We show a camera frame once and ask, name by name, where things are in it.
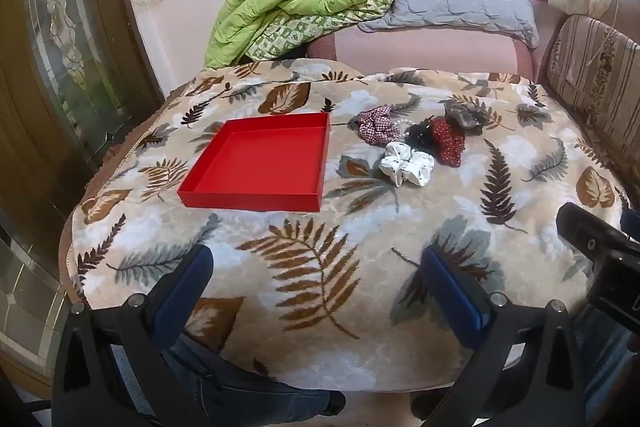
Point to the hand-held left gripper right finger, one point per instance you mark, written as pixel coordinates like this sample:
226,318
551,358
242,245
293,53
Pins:
452,297

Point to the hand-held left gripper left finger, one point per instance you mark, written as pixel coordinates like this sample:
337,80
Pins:
186,294

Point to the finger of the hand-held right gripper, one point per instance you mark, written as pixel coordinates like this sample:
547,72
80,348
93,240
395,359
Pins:
587,227
631,224

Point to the white dotted scrunchie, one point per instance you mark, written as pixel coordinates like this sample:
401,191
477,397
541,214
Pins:
407,163

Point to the red shallow box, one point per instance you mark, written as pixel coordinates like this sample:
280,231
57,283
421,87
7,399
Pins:
260,167

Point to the red polka dot scrunchie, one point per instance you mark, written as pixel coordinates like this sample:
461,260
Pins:
446,139

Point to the black gold scrunchie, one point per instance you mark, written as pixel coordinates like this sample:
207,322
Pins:
417,134

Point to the red white plaid scrunchie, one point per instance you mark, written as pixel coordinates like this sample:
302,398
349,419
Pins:
376,124

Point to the person's right leg in jeans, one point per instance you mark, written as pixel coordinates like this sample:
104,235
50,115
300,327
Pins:
607,357

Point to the person's leg in jeans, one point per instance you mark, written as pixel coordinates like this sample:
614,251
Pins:
225,387
607,357

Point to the person's left leg in jeans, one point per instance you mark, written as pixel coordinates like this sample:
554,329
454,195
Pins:
225,387

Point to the leaf print blanket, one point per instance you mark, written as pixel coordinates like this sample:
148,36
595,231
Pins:
350,232

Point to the striped sofa cushion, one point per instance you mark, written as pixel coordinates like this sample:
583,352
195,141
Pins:
595,72

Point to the grey scrunchie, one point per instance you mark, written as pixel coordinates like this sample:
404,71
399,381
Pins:
465,114

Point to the wooden door with glass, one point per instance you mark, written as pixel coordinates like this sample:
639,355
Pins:
35,107

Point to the green quilt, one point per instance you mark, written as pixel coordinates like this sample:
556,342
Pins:
280,2

